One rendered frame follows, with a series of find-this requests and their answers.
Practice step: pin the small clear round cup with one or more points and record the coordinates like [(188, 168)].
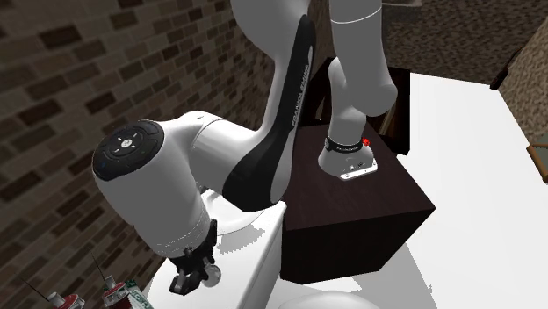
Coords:
[(214, 276)]

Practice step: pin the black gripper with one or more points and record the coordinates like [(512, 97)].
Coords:
[(204, 247)]

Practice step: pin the green and white box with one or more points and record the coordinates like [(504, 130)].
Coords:
[(139, 297)]

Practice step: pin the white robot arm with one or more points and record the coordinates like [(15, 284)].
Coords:
[(150, 201)]

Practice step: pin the red and white bottle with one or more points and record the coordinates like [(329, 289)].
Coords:
[(64, 301), (114, 295)]

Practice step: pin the dark robot stand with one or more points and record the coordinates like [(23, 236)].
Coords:
[(342, 222)]

